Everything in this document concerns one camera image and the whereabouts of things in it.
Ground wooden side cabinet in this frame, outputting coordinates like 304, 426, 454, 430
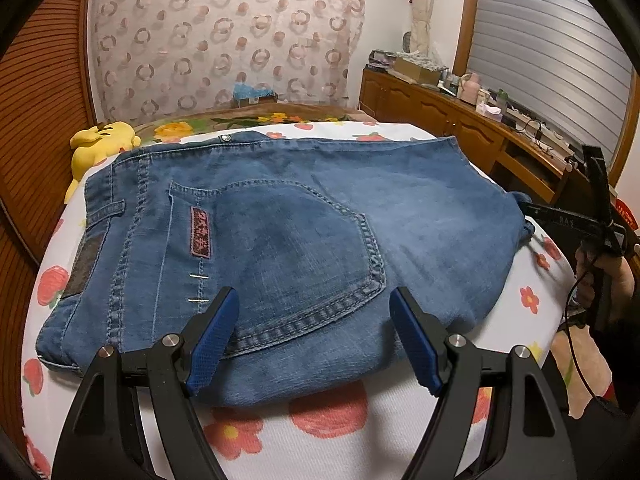
360, 67, 601, 206

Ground person's dark clothing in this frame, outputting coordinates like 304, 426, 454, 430
547, 320, 640, 480

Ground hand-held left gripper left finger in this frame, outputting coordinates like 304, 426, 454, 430
52, 286, 240, 480

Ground circle patterned sheer curtain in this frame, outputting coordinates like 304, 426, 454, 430
90, 0, 366, 123

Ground grey window blind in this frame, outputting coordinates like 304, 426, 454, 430
467, 0, 633, 126

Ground floral plush blanket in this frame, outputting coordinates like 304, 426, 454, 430
135, 102, 381, 143

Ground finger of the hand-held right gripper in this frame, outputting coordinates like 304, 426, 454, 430
582, 145, 626, 233
520, 201, 623, 246

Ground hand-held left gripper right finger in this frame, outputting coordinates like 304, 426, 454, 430
389, 286, 581, 480

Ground black cable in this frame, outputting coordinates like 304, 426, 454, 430
557, 255, 601, 416

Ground pink kettle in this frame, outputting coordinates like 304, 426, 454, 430
459, 73, 482, 101

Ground cream lace window curtain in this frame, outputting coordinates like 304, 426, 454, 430
400, 0, 436, 56

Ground white power strip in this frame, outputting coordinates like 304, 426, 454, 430
505, 102, 576, 153

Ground yellow plush toy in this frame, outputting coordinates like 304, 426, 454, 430
64, 121, 142, 205

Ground person's right forearm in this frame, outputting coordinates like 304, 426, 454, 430
607, 260, 640, 323

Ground cardboard box with blue cloth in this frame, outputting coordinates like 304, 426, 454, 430
232, 82, 278, 108

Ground cardboard box with patterned cloth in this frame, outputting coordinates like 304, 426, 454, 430
392, 55, 446, 85

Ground blue denim pants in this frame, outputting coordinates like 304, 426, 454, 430
36, 130, 536, 408

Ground person's right hand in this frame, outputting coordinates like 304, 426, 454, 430
574, 247, 598, 306

